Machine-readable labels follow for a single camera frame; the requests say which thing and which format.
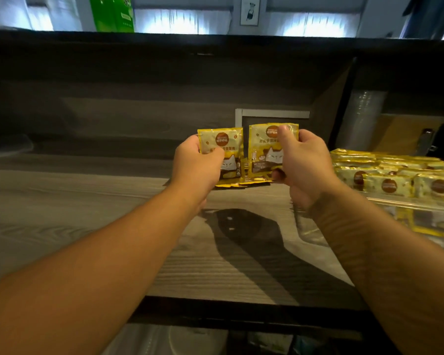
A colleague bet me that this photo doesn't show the person's right hand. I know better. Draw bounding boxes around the person's right hand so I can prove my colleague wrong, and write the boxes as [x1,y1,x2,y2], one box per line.
[272,125,343,211]

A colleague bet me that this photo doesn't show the person's left hand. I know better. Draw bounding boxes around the person's left hand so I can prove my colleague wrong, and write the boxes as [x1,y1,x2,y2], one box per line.
[169,135,225,211]

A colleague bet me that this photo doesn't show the yellow packet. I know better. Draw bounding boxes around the yellow packet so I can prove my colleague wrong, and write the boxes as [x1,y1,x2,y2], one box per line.
[197,127,245,187]
[248,123,299,181]

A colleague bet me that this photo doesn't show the pile of yellow sachets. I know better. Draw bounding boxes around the pile of yellow sachets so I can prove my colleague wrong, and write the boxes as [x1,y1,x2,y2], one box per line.
[214,157,273,189]

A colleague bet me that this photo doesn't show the row of packets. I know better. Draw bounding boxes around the row of packets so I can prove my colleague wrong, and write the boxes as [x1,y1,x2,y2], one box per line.
[330,148,444,241]

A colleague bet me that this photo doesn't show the clear plastic container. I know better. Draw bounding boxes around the clear plastic container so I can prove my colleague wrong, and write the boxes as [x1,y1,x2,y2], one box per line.
[294,151,444,252]

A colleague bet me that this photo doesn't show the person's left forearm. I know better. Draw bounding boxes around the person's left forearm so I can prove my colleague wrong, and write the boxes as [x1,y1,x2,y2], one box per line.
[0,184,204,355]

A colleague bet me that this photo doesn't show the person's right forearm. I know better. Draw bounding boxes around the person's right forearm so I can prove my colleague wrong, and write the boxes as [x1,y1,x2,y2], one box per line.
[307,180,444,355]

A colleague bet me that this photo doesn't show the wrapped stack of clear cups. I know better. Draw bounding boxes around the wrapped stack of clear cups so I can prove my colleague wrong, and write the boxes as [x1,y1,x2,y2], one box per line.
[334,90,387,152]

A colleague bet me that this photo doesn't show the brown clipboard with metal clip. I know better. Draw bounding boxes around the brown clipboard with metal clip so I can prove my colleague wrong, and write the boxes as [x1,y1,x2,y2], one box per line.
[370,114,444,156]

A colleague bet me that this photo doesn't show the wrapped stack of white lids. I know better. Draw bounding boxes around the wrapped stack of white lids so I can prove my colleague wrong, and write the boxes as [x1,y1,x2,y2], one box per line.
[167,325,228,355]

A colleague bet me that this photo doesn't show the green banner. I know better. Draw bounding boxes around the green banner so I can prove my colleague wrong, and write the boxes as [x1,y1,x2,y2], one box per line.
[89,0,135,33]

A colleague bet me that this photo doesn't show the white paper packet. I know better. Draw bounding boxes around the white paper packet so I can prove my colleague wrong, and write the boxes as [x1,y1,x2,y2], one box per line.
[248,332,293,355]

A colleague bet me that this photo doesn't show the clear plastic sleeve of cups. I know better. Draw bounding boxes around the clear plastic sleeve of cups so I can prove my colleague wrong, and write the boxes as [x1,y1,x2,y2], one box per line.
[103,323,169,355]

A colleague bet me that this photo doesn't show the dark curtain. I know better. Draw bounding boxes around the dark curtain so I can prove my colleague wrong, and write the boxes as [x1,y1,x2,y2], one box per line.
[399,0,444,40]

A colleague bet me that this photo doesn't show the white angled bracket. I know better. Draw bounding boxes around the white angled bracket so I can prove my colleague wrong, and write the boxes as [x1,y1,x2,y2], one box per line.
[235,108,311,128]

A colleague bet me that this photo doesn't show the light picture frame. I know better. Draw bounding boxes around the light picture frame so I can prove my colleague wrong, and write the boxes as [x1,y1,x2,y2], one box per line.
[240,0,261,27]

